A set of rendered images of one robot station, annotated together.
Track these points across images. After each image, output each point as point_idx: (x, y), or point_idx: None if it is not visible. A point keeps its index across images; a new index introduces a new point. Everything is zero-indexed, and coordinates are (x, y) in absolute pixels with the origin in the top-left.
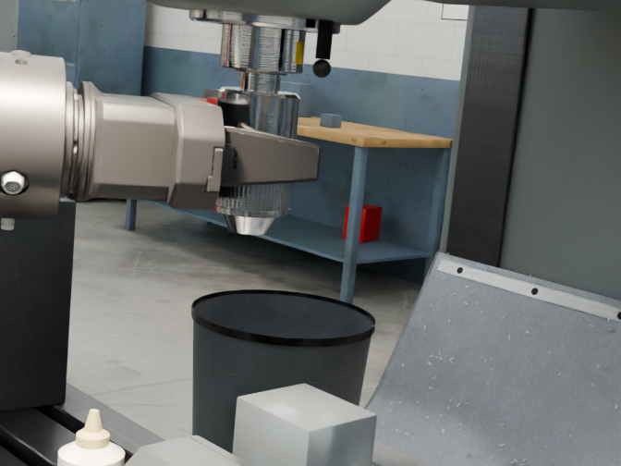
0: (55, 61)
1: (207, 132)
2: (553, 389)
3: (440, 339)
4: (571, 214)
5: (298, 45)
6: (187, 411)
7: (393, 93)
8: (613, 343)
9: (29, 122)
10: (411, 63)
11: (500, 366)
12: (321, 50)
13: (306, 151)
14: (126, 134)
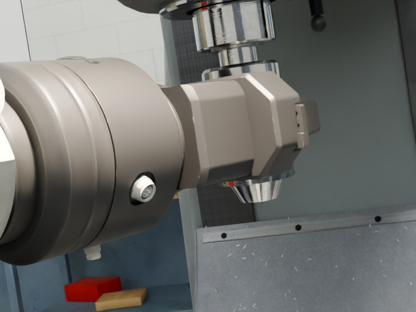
0: (112, 58)
1: (285, 91)
2: (353, 292)
3: (234, 294)
4: (307, 160)
5: (272, 14)
6: None
7: None
8: (382, 240)
9: (146, 116)
10: None
11: (299, 293)
12: (318, 6)
13: (311, 104)
14: (216, 112)
